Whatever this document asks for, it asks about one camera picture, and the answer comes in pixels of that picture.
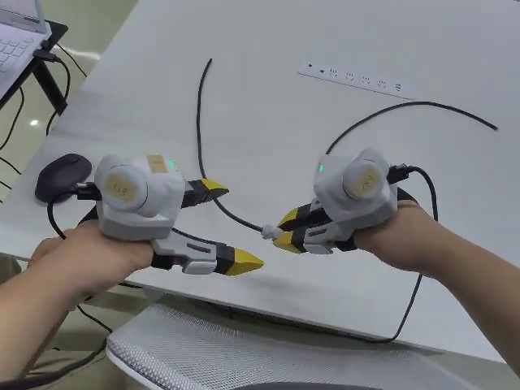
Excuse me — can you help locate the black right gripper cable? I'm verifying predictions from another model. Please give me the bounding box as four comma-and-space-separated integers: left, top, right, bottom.
381, 162, 440, 345

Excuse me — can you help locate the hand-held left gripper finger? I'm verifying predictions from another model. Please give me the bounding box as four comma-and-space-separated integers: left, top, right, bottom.
181, 177, 231, 210
150, 227, 266, 280

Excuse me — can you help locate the white cable gland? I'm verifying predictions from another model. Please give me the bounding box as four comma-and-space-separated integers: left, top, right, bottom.
261, 223, 284, 241

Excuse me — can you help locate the white built-in power strip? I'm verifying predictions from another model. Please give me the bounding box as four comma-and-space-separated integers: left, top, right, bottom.
297, 58, 416, 101

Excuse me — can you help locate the person's left hand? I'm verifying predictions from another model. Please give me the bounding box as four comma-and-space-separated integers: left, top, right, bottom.
27, 220, 156, 302

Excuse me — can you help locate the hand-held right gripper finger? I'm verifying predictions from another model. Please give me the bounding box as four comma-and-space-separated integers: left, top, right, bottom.
272, 224, 355, 257
275, 199, 331, 233

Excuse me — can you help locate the long black cable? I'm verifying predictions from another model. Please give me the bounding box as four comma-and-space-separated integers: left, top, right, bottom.
195, 58, 500, 236

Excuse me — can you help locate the person's right forearm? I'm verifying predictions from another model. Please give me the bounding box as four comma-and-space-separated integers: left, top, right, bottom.
422, 221, 520, 369

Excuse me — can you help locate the person's left forearm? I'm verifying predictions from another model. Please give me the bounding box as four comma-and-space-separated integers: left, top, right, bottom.
0, 259, 107, 390

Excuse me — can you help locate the white mesh office chair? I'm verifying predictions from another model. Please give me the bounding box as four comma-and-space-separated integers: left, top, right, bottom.
104, 303, 520, 390

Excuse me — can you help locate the white laptop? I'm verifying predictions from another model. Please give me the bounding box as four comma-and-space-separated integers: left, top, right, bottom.
0, 0, 53, 103

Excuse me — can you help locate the black laptop cable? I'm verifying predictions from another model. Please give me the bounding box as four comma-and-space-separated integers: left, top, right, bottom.
32, 42, 89, 137

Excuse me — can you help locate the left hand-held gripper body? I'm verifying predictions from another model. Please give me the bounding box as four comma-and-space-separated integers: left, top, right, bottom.
93, 153, 188, 242

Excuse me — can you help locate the black computer mouse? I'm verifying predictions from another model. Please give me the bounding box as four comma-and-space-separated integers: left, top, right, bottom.
34, 153, 94, 205

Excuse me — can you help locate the black laptop stand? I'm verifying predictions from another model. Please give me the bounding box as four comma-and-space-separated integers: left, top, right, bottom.
0, 19, 70, 118

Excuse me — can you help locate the person's right hand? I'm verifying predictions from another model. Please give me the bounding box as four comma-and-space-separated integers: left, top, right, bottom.
352, 188, 442, 274

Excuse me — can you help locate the white table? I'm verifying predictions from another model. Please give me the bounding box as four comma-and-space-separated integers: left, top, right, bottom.
0, 0, 520, 365

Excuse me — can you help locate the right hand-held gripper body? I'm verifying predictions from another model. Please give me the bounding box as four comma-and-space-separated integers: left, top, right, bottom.
312, 147, 400, 236

